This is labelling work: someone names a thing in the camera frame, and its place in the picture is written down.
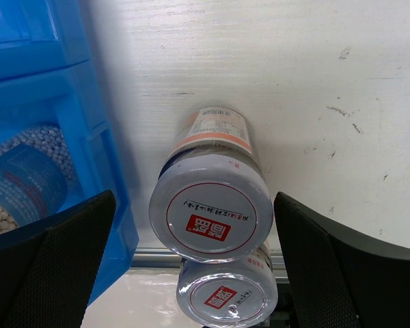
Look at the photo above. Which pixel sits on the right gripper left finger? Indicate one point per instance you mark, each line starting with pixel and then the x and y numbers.
pixel 48 268

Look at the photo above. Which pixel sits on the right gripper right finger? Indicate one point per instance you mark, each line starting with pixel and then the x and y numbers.
pixel 340 277

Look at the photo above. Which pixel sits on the rear red-logo lid jar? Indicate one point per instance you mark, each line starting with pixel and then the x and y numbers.
pixel 211 202

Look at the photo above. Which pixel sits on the blue three-compartment plastic bin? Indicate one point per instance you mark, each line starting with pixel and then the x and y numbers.
pixel 47 77

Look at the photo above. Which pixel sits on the silver-lid blue-label bottle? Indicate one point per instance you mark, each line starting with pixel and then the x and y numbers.
pixel 36 174

